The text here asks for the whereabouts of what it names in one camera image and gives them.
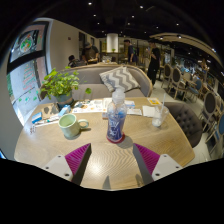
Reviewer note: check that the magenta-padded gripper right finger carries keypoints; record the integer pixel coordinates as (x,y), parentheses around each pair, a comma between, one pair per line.
(163,165)

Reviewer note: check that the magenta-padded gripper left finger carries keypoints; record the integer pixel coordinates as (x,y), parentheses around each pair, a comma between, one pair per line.
(61,165)

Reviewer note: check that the clear blue-labelled water bottle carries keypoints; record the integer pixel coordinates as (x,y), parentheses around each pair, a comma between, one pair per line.
(116,120)

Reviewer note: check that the pale green mug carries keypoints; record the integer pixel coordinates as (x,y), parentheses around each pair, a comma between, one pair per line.
(68,126)

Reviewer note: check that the white pen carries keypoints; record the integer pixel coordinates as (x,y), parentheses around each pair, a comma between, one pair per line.
(45,123)

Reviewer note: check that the silver pill blister pack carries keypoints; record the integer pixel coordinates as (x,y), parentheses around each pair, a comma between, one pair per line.
(32,129)

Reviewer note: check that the grey tufted chair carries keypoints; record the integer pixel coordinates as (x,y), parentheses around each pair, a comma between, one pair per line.
(185,121)

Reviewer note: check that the clear plastic cup with straw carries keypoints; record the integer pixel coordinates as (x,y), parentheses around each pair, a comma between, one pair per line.
(159,116)

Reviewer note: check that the flat round red coaster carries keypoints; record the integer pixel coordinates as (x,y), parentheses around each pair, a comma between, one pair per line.
(122,138)

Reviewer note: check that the blue and white box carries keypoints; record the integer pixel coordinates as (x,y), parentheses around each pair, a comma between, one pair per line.
(37,117)
(64,110)

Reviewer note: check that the white paper napkin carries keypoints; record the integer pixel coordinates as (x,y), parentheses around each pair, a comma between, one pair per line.
(149,111)

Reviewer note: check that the brown paper bag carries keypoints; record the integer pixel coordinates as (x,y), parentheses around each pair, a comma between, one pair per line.
(49,110)

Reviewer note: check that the yellow square card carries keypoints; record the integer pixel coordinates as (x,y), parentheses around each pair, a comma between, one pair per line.
(154,101)

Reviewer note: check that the printed paper leaflet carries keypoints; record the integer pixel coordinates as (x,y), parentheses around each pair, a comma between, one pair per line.
(88,106)

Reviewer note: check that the small white orange box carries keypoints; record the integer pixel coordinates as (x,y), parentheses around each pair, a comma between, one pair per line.
(104,115)

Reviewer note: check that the group of dining chairs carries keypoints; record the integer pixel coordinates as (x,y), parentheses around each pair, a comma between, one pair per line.
(200,96)

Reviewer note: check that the green potted plant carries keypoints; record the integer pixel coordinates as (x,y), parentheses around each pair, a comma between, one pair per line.
(60,85)

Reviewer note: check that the grey curved sofa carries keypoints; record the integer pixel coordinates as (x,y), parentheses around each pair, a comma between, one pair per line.
(90,78)

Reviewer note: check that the grey white chevron cushion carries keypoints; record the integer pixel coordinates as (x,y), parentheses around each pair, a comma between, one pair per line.
(119,79)

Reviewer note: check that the framed food poster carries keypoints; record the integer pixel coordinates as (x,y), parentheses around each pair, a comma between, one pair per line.
(28,41)

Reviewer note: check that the white round pillar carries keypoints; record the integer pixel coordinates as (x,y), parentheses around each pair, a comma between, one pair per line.
(112,42)

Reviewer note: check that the group of ceiling spotlights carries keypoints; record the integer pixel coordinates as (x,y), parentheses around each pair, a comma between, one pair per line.
(89,3)

